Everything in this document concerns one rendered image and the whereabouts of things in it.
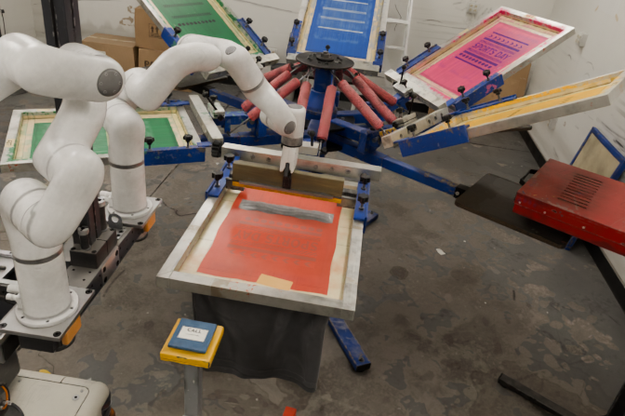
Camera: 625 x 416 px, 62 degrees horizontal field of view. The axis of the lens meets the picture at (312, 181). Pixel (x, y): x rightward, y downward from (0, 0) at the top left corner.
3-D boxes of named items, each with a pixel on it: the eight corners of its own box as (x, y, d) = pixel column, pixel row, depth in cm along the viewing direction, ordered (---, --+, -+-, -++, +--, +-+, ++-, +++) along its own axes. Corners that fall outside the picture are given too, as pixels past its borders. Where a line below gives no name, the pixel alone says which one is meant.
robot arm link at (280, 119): (233, 86, 162) (264, 129, 177) (255, 99, 154) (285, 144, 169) (253, 68, 164) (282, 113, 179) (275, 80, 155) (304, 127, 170)
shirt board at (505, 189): (582, 224, 229) (589, 208, 225) (557, 263, 200) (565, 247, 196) (337, 130, 296) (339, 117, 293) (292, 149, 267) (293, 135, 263)
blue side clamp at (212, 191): (218, 209, 195) (218, 194, 192) (205, 208, 196) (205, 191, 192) (238, 174, 222) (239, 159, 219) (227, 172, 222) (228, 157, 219)
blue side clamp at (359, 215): (364, 234, 191) (367, 218, 188) (351, 231, 192) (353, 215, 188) (367, 194, 218) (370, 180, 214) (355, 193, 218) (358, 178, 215)
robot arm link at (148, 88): (198, 25, 135) (169, 10, 148) (107, 139, 133) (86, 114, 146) (233, 60, 145) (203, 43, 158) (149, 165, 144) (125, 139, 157)
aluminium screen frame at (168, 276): (352, 321, 148) (354, 311, 146) (156, 286, 152) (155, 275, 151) (365, 192, 218) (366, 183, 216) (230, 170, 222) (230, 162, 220)
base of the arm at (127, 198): (89, 214, 149) (84, 166, 142) (109, 194, 160) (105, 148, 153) (142, 221, 148) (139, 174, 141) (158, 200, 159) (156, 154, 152)
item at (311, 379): (317, 395, 176) (333, 298, 156) (189, 371, 180) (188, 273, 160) (318, 388, 179) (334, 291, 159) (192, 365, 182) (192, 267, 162)
